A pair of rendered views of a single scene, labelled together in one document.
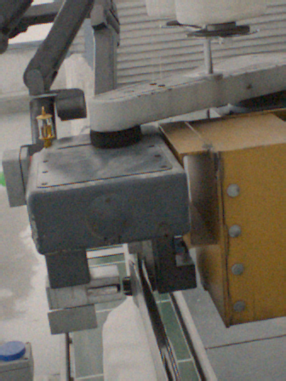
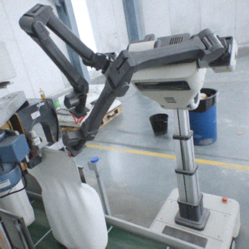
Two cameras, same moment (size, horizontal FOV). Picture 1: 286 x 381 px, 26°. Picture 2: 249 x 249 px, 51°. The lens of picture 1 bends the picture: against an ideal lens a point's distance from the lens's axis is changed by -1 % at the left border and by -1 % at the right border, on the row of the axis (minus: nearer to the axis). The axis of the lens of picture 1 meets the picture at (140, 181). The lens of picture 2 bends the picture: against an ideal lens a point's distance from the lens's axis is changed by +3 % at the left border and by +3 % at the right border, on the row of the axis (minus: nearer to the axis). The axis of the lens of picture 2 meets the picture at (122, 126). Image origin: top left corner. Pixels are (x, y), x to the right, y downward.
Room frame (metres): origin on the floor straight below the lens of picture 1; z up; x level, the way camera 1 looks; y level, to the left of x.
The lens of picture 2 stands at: (2.44, -0.67, 1.68)
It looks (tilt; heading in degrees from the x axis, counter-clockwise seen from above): 22 degrees down; 132
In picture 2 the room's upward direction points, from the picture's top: 11 degrees counter-clockwise
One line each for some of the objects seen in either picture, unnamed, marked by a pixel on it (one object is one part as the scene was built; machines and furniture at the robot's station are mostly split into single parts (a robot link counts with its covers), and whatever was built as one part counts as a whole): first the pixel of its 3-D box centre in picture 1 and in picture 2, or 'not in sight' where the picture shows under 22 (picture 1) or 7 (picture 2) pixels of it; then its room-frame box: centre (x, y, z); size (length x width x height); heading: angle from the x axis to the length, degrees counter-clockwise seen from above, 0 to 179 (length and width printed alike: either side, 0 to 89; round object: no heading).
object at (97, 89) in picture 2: not in sight; (92, 89); (-1.20, 2.70, 0.56); 0.67 x 0.43 x 0.15; 5
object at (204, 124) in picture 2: not in sight; (199, 116); (1.11, 2.34, 0.32); 0.51 x 0.48 x 0.65; 95
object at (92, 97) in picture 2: not in sight; (80, 100); (-0.90, 2.11, 0.56); 0.66 x 0.42 x 0.15; 95
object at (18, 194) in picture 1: (19, 176); (52, 103); (1.10, 0.22, 1.28); 0.08 x 0.05 x 0.09; 5
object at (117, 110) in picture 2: not in sight; (88, 119); (-1.15, 2.37, 0.07); 1.20 x 0.82 x 0.14; 98
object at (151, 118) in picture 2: not in sight; (159, 124); (0.46, 2.37, 0.13); 0.30 x 0.30 x 0.26
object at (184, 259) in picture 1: (174, 273); (31, 160); (1.14, -0.05, 1.04); 0.08 x 0.06 x 0.05; 95
